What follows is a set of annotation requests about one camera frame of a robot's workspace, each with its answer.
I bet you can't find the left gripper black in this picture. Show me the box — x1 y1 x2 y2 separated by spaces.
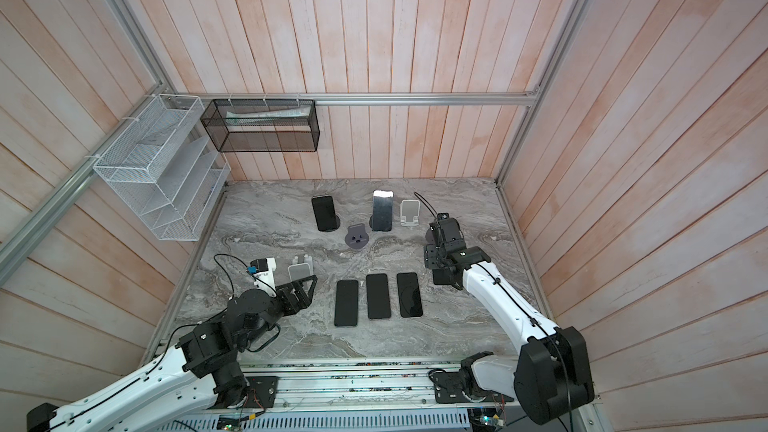
240 275 318 349

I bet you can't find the white phone stand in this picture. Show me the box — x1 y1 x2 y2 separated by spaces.
288 254 314 281
400 199 421 227

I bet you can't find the blue phone reflective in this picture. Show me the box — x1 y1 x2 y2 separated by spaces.
370 190 394 232

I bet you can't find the grey round stand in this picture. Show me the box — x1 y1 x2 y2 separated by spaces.
345 223 370 250

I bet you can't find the purple phone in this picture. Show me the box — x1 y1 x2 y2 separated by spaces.
366 273 391 320

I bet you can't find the black phone round stand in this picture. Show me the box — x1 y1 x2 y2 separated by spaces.
432 269 455 286

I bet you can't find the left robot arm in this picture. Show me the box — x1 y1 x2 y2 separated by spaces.
26 275 317 431

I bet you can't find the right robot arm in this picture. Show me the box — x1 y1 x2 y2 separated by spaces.
424 213 595 425

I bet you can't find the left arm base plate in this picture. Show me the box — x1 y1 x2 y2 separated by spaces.
232 375 279 410

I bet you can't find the aluminium rail frame front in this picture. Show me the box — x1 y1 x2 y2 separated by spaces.
151 357 540 431

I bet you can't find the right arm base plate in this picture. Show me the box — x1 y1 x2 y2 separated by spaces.
427 368 515 404

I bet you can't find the black wire mesh basket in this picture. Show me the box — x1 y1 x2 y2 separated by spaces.
201 98 321 153

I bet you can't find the white wire mesh shelf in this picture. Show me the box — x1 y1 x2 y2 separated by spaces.
94 95 230 242

